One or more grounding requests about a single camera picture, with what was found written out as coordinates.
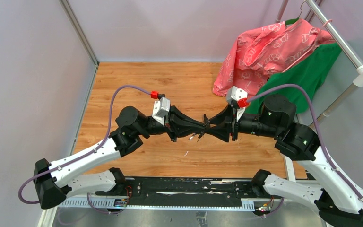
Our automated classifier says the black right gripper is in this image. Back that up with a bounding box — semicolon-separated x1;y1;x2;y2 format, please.
204;102;281;141

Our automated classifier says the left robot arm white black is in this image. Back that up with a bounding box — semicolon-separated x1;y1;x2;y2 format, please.
33;106;208;210

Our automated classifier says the pink patterned garment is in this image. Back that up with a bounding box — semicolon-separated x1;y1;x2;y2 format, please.
212;18;335;97

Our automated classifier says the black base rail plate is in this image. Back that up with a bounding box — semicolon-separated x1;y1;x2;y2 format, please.
51;176;332;211

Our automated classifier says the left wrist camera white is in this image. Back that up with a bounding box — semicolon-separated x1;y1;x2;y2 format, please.
150;91;171;126

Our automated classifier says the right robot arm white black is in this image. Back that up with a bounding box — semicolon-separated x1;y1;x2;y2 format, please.
204;94;363;227

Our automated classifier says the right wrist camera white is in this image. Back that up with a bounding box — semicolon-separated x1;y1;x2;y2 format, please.
226;86;248;121

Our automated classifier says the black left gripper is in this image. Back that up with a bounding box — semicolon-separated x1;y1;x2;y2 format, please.
136;104;205;143

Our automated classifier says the black-headed key bunch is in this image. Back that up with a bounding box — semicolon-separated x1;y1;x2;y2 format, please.
189;114;210;141

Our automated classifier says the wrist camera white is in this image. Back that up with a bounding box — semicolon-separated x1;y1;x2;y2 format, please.
150;91;171;126
226;86;248;121

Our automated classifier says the green garment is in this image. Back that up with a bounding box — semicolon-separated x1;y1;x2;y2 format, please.
245;43;342;114

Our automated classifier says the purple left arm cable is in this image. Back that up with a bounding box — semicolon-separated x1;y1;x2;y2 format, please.
18;85;154;215

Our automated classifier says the aluminium corner frame post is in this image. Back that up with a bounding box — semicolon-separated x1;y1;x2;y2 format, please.
59;0;100;69

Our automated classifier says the metal clothes rack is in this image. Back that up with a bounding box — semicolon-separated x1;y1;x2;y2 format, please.
275;0;363;193

